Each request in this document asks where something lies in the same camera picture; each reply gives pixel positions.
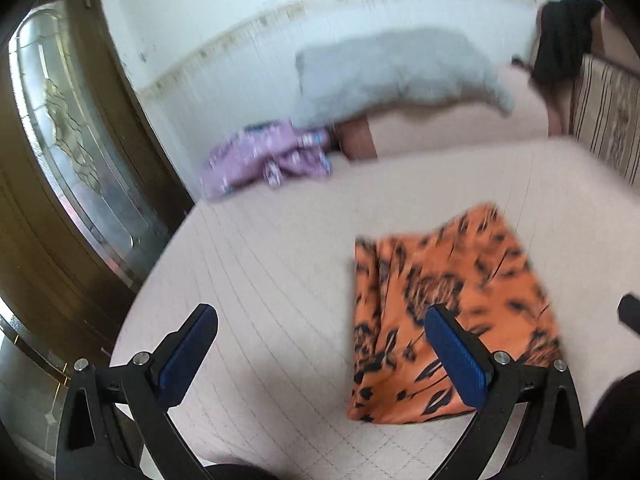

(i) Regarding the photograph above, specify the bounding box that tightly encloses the orange black floral cloth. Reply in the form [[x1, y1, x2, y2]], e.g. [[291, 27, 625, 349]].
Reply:
[[347, 204, 561, 425]]

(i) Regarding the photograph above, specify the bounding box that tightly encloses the striped floral cushion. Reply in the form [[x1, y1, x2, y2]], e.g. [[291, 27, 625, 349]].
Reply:
[[570, 54, 639, 190]]

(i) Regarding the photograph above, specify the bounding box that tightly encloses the pink quilted mattress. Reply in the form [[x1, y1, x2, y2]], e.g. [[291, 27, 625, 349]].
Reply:
[[112, 138, 639, 479]]

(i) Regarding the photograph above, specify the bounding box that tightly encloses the wooden glass-panel door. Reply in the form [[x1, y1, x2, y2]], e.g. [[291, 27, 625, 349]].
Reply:
[[1, 0, 193, 467]]

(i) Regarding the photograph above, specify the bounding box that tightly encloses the black garment on headboard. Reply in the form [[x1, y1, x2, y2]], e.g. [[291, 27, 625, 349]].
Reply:
[[511, 0, 603, 86]]

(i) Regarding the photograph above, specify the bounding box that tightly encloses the pink bolster cushion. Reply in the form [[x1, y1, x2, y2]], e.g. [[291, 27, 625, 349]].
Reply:
[[334, 65, 573, 160]]

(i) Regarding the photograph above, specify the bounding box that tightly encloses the purple floral garment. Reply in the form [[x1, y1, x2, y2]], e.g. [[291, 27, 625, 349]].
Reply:
[[201, 122, 332, 200]]

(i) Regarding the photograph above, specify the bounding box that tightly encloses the grey quilted pillow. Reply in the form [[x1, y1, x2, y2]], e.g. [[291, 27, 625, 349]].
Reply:
[[291, 27, 514, 129]]

